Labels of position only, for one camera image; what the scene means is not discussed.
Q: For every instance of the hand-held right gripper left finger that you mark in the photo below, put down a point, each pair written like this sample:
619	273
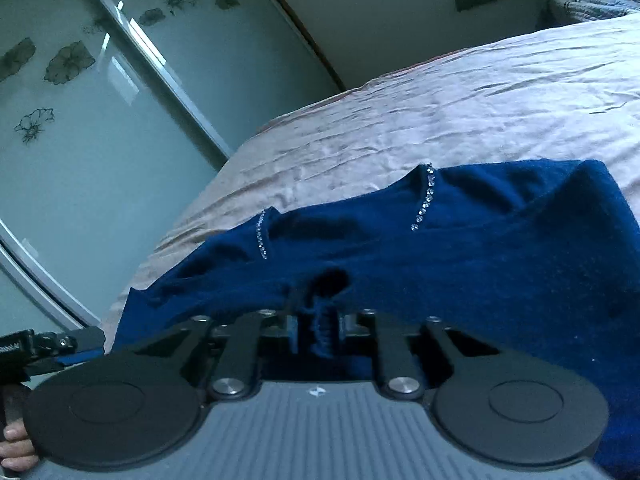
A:
293	334

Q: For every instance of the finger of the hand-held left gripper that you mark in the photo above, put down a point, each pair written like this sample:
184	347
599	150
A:
75	342

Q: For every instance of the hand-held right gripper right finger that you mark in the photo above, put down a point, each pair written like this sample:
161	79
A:
345	332

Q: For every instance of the blue sweater with rhinestone trim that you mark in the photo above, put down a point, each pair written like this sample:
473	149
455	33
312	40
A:
475	260

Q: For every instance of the person's left hand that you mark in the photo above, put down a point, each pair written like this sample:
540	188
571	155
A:
17	442

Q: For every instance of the floral frosted glass wardrobe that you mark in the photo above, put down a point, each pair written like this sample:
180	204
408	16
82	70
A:
115	125

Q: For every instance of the pink bed sheet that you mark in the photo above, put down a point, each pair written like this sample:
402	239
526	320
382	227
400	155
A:
450	105

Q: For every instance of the quilted patterned pillow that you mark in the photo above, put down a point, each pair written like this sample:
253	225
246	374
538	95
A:
595	4

